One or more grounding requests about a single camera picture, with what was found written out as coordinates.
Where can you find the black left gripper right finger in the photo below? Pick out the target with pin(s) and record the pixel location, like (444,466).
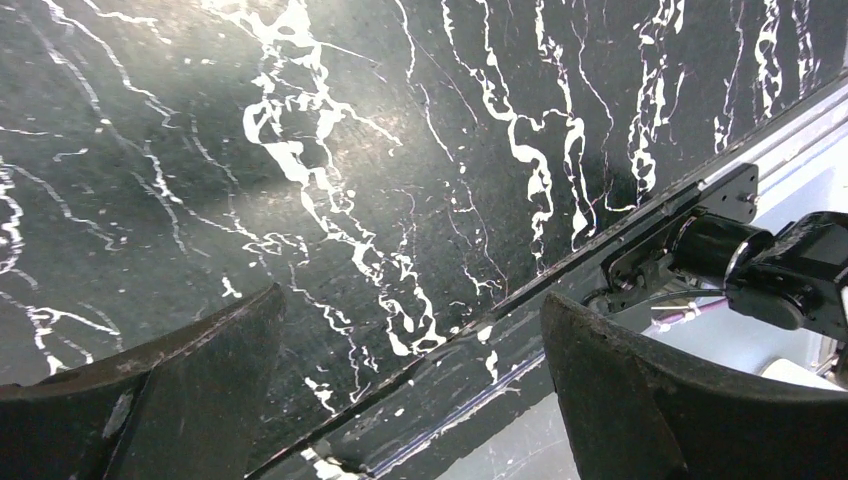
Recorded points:
(636,408)

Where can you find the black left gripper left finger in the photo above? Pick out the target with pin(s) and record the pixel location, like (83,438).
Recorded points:
(184,406)

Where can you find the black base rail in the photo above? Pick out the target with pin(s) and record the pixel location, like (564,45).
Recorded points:
(483,406)

